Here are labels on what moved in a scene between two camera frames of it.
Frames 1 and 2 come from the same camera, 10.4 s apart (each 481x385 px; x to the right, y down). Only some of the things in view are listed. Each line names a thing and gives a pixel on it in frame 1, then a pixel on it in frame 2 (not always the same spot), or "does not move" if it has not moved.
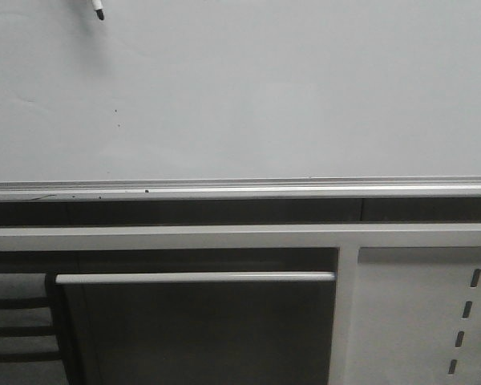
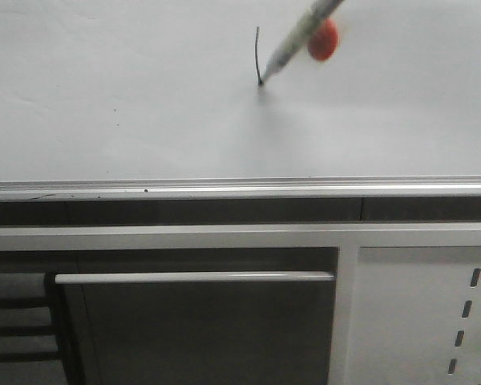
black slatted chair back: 21,345 does not move
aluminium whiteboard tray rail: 232,188 does not move
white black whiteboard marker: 99,7 → 321,12
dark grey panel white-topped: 198,328 does not move
